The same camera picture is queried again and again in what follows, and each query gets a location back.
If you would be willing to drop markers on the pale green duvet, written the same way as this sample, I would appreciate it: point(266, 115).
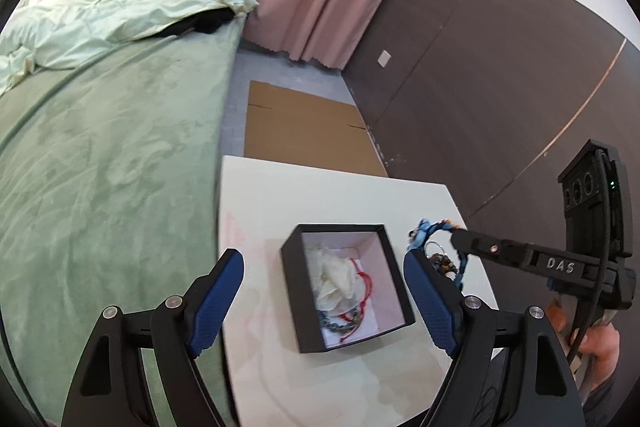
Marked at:
point(100, 17)

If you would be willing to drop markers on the flattened cardboard sheet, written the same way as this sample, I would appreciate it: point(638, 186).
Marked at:
point(300, 132)

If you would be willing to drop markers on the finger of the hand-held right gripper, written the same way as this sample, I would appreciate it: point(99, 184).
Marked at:
point(482, 248)

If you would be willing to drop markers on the person's right hand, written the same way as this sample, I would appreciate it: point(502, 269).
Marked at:
point(602, 347)

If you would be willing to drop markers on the white wall switch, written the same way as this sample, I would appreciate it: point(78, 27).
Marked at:
point(384, 58)

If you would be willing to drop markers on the black jewelry box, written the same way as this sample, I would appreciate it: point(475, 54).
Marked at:
point(292, 292)

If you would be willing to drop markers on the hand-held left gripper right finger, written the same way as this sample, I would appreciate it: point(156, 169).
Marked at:
point(431, 302)

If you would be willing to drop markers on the black garment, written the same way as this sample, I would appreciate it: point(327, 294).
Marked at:
point(210, 21)

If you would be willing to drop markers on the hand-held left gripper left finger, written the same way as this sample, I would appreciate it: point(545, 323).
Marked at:
point(215, 302)

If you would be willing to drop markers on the bed with green sheet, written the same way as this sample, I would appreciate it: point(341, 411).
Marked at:
point(100, 182)

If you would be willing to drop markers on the white table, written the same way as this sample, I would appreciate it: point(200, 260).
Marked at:
point(350, 197)

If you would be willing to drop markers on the white cloth pouch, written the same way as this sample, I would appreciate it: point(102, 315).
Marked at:
point(332, 277)

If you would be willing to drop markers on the person's right forearm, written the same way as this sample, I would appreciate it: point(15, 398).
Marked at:
point(605, 404)

